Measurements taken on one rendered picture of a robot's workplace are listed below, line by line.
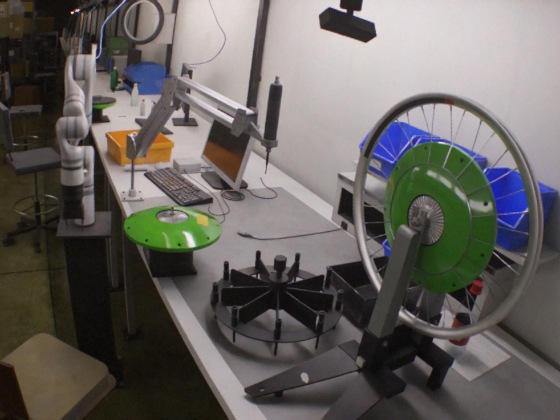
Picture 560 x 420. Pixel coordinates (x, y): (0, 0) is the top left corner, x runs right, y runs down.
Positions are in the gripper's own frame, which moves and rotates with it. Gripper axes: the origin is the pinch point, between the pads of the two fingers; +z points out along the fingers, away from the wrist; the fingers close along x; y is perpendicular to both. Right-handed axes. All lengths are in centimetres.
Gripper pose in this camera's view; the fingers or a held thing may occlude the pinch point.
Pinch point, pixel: (75, 231)
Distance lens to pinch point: 157.6
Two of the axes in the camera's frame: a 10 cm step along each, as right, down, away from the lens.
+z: -1.2, 9.2, 3.7
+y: 3.2, 3.9, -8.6
